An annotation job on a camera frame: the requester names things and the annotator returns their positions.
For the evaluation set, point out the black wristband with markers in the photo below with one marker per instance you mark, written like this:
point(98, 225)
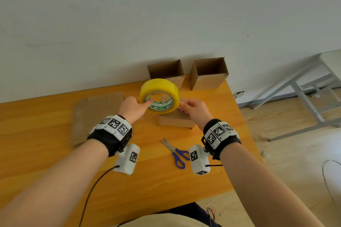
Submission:
point(106, 138)
point(229, 144)

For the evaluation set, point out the black left wristband with markers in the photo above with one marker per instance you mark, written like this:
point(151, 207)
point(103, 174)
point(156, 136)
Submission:
point(106, 138)

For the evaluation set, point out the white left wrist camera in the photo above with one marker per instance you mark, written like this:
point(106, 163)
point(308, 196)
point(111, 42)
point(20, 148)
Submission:
point(126, 164)

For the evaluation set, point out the grey metal table frame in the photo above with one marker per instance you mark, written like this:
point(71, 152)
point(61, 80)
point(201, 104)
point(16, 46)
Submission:
point(303, 96)

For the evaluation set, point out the white wall socket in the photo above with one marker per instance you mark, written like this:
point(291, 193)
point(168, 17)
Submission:
point(239, 94)

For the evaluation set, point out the person's left hand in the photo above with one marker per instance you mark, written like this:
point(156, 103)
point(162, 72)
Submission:
point(131, 109)

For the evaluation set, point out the brown cardboard paper box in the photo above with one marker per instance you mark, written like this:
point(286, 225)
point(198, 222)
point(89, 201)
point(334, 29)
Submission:
point(173, 121)
point(206, 82)
point(179, 81)

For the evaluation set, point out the black right wristband with markers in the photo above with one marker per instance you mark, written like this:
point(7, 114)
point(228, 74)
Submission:
point(229, 144)

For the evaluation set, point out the person's dark and beige clothing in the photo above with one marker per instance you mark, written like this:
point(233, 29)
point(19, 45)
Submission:
point(165, 220)

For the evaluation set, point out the yellow tape roll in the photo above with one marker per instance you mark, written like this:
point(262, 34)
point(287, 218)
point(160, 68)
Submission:
point(159, 85)

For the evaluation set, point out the person's right forearm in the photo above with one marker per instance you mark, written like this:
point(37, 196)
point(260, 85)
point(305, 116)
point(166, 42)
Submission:
point(261, 189)

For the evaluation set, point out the person's right hand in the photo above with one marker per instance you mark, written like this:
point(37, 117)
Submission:
point(198, 113)

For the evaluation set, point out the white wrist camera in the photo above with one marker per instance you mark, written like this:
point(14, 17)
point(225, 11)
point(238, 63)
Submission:
point(126, 164)
point(199, 165)

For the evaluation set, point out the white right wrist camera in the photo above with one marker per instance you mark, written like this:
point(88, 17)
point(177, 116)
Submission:
point(199, 165)

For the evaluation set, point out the stack of cardboard boxes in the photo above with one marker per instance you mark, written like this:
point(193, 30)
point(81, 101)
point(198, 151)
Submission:
point(96, 109)

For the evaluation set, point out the person's left forearm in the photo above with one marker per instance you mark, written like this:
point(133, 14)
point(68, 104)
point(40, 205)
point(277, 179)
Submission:
point(53, 186)

